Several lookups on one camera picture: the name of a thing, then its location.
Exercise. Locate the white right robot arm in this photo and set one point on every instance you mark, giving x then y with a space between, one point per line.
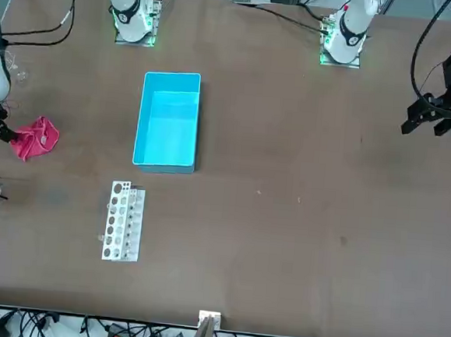
132 18

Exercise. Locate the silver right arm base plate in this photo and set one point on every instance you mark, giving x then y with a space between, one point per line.
149 39

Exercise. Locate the small clear glass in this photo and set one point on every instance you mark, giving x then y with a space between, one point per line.
22 77

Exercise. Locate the white test tube rack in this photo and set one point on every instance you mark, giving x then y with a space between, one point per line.
117 222

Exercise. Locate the aluminium camera post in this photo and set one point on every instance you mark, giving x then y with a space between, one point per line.
208 331

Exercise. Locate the blue plastic storage box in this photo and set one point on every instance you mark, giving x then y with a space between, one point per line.
166 132

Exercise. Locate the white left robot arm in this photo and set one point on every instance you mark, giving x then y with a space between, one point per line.
347 33

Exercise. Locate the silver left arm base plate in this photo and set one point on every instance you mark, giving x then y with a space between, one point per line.
355 61

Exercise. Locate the red cloth rag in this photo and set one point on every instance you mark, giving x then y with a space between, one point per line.
34 141

